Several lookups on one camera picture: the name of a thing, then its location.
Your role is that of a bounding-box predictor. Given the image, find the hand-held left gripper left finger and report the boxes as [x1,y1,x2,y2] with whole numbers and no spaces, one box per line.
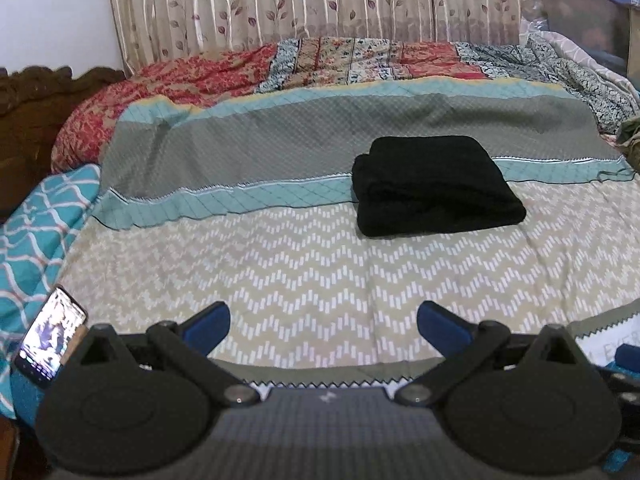
[60,301,262,407]

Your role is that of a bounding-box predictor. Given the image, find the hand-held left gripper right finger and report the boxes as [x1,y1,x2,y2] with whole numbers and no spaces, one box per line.
[394,301,598,407]

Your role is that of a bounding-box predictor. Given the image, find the beige leaf print curtain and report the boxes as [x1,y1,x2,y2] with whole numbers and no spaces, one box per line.
[105,0,546,73]

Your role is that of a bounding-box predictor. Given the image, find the clear plastic storage box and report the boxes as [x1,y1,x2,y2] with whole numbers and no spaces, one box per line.
[540,0,632,61]

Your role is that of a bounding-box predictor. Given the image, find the carved wooden headboard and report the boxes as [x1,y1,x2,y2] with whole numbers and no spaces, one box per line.
[0,65,128,221]

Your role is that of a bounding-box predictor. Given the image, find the red floral quilt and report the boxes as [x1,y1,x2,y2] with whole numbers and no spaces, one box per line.
[50,35,638,173]

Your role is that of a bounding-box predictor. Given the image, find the grey teal zigzag bedspread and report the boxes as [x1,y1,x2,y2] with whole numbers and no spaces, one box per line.
[60,77,640,386]

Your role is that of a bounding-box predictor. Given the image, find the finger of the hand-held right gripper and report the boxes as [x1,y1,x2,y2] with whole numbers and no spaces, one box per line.
[602,410,640,476]
[597,344,640,411]

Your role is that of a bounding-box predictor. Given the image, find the black pants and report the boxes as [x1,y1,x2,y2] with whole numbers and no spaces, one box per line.
[351,135,527,237]

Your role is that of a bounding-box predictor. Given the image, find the black smartphone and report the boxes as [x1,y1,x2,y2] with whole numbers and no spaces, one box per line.
[14,285,88,388]

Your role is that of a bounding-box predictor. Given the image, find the teal patterned pillow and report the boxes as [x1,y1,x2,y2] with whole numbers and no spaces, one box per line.
[0,162,103,421]

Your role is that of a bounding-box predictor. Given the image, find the grey cloth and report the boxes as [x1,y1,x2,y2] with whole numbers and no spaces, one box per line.
[542,30,640,92]

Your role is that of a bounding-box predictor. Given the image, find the olive cloth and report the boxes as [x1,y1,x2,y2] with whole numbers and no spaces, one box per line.
[616,116,640,177]

